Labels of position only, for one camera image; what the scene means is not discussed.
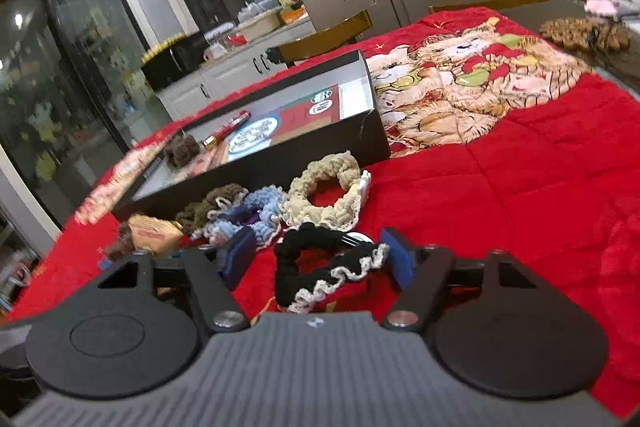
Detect dark brown scrunchie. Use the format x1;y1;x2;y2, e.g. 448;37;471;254
164;134;202;168

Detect black box with white interior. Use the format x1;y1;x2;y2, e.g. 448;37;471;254
112;49;392;222

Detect white kitchen cabinet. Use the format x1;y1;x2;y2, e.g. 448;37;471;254
155;24;317;120

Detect blue crochet scrunchie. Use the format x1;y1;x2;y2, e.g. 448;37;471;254
200;186;287;250

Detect red tube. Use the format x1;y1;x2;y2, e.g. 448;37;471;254
221;110;252;134

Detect beige crochet scrunchie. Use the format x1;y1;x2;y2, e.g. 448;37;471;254
282;151;364;231

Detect pink cloth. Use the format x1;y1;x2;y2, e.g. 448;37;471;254
584;0;640;18

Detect black scrunchie with white edge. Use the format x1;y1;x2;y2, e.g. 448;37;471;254
273;223;390;314

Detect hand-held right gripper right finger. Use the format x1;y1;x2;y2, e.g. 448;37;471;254
380;228;538;333

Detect row of golden chocolates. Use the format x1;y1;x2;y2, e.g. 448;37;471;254
141;33;187;62

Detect brown scrunchie with white edge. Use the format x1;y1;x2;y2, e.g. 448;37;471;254
174;183;249;234

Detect white hair clip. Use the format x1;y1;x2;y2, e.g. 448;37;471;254
357;169;374;208

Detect red printed blanket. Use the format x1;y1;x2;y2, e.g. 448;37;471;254
5;7;640;418

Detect glass sliding door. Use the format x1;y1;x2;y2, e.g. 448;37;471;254
0;0;173;228

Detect black microwave oven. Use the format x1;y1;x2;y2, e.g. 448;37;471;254
141;32;209;91

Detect silver metal clip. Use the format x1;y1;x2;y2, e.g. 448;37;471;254
343;231;374;249

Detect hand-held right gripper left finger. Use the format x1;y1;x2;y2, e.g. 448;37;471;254
97;227;258;334

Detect beige plastic basin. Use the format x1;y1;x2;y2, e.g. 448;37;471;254
237;11;282;42

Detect brown crochet mat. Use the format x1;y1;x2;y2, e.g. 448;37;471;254
539;17;632;54

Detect tan snack packet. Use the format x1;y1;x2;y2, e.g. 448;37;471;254
127;214;184;254

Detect printed paper sheet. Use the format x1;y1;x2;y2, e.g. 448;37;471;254
214;84;347;164

